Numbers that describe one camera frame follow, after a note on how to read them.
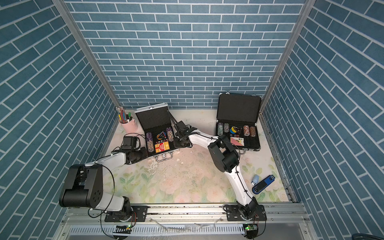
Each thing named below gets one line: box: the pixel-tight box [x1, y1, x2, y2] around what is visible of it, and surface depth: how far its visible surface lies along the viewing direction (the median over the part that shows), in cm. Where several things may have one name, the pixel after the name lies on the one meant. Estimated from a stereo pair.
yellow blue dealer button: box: [229, 126, 237, 134], surface depth 107 cm
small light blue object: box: [251, 174, 260, 186], surface depth 84 cm
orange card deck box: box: [154, 141, 170, 153], surface depth 98 cm
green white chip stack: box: [217, 122, 224, 136], surface depth 107 cm
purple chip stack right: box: [166, 127, 174, 142], surface depth 104 cm
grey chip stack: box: [223, 123, 230, 133], surface depth 107 cm
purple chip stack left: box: [146, 132, 155, 153], surface depth 98 cm
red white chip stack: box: [243, 125, 250, 137], surface depth 106 cm
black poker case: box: [215, 92, 262, 152], surface depth 107 cm
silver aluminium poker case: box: [134, 103, 180, 163], surface depth 98 cm
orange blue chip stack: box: [249, 126, 256, 137], surface depth 106 cm
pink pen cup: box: [119, 117, 138, 133], surface depth 104 cm
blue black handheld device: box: [252, 174, 276, 195], surface depth 84 cm
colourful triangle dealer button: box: [156, 131, 167, 140], surface depth 105 cm
